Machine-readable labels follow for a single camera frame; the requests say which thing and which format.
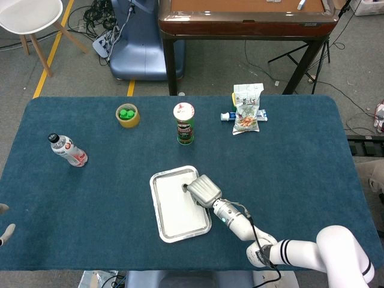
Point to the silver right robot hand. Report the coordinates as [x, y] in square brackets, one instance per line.
[204, 190]

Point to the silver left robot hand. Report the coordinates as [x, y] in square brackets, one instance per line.
[3, 208]

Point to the white paper napkin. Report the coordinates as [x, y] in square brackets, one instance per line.
[174, 210]

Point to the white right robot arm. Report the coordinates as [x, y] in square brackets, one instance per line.
[330, 249]

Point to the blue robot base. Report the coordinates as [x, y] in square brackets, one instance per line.
[141, 45]

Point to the stainless steel tray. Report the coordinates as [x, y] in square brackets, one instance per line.
[154, 210]

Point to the green Pringles can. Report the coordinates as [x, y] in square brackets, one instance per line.
[185, 129]

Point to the white blue toothpaste tube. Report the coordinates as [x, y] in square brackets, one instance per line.
[228, 115]

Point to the white peanut snack bag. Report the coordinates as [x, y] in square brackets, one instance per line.
[246, 117]

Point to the blue felt table cover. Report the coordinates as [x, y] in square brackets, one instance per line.
[90, 195]

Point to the clear plastic drink bottle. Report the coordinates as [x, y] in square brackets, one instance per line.
[67, 148]

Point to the grey blue robot torso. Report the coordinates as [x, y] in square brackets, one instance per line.
[189, 280]

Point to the yellow capped green bottle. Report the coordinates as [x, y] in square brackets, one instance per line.
[233, 100]

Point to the yellow tape roll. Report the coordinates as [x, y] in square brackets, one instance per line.
[129, 123]

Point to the green plastic ball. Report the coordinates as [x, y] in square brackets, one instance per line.
[130, 114]
[123, 113]

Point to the silver foil bag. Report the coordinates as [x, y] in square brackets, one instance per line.
[93, 280]

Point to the white stained cloth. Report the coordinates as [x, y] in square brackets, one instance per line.
[288, 280]

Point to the black tripod stand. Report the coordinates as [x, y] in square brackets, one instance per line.
[288, 54]

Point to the brown mahjong table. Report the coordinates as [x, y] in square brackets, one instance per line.
[240, 27]

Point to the beige trouser leg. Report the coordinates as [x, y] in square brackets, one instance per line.
[372, 174]

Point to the white red power strip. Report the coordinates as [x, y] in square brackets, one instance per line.
[380, 117]

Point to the white chair wooden legs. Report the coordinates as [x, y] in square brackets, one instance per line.
[30, 15]

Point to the white storage box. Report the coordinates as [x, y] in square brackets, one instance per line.
[369, 7]

